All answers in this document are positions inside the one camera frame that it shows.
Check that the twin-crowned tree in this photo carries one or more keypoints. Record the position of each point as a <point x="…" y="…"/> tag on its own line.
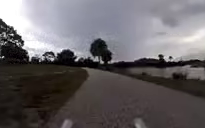
<point x="99" y="49"/>

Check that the row of distant trees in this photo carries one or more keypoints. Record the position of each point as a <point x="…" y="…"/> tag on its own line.
<point x="66" y="57"/>

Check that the grey asphalt path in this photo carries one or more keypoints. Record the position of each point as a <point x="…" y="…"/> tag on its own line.
<point x="123" y="100"/>

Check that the distant treeline beyond water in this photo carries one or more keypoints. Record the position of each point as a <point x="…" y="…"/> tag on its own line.
<point x="153" y="62"/>

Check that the pond water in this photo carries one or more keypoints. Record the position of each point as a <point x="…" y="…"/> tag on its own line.
<point x="156" y="71"/>

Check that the robot's own part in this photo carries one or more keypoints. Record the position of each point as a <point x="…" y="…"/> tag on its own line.
<point x="66" y="124"/>
<point x="139" y="123"/>

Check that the small bush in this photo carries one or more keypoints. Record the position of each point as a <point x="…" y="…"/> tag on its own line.
<point x="179" y="76"/>

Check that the dark grass field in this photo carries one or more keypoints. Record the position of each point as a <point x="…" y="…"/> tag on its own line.
<point x="26" y="90"/>

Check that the grass verge beside water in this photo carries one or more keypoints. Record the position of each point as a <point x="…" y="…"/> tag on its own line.
<point x="186" y="85"/>

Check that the broad dark tree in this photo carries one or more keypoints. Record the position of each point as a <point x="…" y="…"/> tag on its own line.
<point x="5" y="38"/>

